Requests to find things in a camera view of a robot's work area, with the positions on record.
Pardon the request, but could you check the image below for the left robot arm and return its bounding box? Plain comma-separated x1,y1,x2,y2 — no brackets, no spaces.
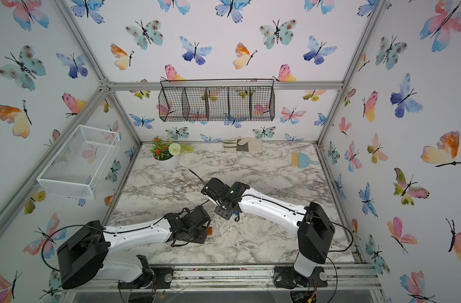
57,206,211,290

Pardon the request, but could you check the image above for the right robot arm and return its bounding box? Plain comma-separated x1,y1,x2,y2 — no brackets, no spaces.
201,178,335,278

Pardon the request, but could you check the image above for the white flower pot plant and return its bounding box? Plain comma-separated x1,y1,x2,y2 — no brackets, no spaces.
150,137,195,170

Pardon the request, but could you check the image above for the blue hand brush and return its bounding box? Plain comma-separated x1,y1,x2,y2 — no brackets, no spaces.
290,152,320,169

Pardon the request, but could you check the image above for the white mesh basket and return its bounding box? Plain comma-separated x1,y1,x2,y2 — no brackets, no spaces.
37,124,120,199

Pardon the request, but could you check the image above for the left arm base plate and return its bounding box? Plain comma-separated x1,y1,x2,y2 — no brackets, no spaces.
117,255,174,292

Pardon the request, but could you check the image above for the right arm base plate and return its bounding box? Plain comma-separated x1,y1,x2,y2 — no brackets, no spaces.
273,266,328,289

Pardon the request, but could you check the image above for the black wire basket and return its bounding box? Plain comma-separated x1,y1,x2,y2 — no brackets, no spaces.
157,78,275,122

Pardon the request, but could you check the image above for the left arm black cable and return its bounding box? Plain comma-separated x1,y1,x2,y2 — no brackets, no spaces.
40,223,102,271

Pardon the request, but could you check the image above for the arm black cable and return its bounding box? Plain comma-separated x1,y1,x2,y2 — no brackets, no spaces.
40,223,102,271
309,211,354,303

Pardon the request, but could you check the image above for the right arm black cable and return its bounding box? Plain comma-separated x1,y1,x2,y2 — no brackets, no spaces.
309,211,354,303

